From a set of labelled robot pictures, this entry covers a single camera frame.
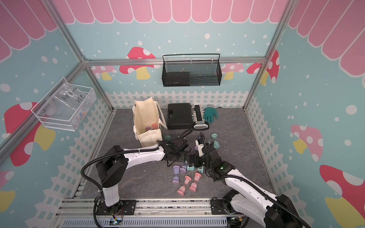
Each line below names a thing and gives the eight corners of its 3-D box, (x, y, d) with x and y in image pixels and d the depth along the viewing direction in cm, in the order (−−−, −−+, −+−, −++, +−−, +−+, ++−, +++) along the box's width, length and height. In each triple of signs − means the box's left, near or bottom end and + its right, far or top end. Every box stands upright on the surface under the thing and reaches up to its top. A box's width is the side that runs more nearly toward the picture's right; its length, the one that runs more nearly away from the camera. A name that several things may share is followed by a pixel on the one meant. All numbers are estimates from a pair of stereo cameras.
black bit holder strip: (192, 130, 109) (192, 128, 107) (191, 106, 125) (191, 104, 124) (208, 130, 109) (209, 128, 107) (206, 106, 125) (206, 104, 124)
